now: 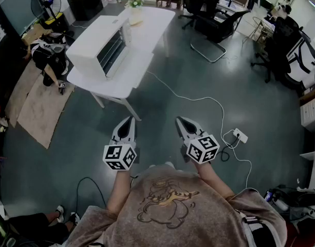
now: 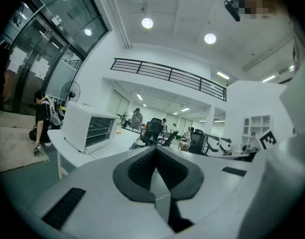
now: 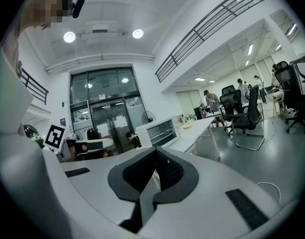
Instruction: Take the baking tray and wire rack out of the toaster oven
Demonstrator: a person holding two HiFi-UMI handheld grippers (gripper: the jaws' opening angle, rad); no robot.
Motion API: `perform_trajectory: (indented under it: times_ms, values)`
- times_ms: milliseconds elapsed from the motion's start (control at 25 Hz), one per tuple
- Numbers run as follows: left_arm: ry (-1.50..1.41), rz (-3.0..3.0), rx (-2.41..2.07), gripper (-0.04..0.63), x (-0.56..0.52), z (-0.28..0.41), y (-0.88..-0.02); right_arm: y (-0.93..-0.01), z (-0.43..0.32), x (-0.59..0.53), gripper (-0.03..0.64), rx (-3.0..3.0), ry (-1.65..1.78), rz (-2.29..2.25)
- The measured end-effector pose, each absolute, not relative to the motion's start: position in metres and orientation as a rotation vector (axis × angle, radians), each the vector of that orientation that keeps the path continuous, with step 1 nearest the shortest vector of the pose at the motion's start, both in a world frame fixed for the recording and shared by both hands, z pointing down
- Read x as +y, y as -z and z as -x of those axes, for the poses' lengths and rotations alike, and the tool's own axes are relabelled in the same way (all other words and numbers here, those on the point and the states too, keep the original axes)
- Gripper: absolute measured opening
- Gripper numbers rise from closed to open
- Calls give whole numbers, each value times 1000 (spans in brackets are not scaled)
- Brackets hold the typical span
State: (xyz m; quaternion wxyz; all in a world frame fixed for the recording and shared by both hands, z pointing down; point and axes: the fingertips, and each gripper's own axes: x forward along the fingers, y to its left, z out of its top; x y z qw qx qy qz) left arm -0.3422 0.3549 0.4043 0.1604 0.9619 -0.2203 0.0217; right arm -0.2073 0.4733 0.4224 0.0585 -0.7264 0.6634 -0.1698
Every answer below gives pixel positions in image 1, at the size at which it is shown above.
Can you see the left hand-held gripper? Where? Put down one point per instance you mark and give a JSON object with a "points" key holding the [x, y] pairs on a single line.
{"points": [[118, 156]]}

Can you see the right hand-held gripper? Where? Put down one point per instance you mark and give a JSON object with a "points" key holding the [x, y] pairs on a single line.
{"points": [[203, 148]]}

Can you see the white oven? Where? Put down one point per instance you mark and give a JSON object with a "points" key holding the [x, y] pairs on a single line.
{"points": [[90, 45]]}

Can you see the person's right forearm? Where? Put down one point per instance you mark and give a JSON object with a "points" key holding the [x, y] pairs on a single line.
{"points": [[213, 179]]}

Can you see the person's left forearm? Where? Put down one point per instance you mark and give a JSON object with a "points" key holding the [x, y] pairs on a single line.
{"points": [[121, 186]]}

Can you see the person's right white shoe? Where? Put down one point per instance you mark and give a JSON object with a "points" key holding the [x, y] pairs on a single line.
{"points": [[170, 164]]}

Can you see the white power strip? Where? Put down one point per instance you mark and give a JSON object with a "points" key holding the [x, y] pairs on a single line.
{"points": [[240, 135]]}

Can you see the person's brown printed t-shirt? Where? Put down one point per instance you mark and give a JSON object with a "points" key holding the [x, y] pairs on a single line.
{"points": [[177, 215]]}

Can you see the brown cardboard sheet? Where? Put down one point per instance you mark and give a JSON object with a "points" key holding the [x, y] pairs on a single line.
{"points": [[21, 86], [41, 112]]}

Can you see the black chair with sled base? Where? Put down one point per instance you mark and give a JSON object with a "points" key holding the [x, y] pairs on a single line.
{"points": [[219, 30]]}

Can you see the white curved table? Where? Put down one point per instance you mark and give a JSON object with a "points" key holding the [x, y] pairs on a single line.
{"points": [[152, 27]]}

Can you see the black white-striped bag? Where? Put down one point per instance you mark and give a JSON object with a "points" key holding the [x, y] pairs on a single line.
{"points": [[260, 230]]}

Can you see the white drawer cabinet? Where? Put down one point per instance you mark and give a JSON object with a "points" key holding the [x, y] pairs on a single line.
{"points": [[311, 114]]}

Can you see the potted flower plant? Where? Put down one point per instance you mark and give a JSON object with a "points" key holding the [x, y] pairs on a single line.
{"points": [[134, 5]]}

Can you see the black office chair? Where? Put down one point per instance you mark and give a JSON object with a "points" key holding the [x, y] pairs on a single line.
{"points": [[283, 48], [203, 1]]}

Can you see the heap of black equipment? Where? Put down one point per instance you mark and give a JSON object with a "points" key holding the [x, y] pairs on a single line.
{"points": [[296, 199]]}

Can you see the black and yellow case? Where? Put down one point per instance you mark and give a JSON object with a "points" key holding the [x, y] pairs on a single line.
{"points": [[54, 22]]}

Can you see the cardboard box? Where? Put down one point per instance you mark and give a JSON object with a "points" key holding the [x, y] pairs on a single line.
{"points": [[34, 33]]}

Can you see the black cabinet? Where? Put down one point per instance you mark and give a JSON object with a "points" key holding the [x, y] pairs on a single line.
{"points": [[85, 1]]}

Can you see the black floor fan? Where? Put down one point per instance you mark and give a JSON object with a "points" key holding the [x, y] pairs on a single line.
{"points": [[45, 1]]}

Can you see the glass door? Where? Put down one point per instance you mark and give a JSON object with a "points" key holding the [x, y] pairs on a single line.
{"points": [[16, 6]]}

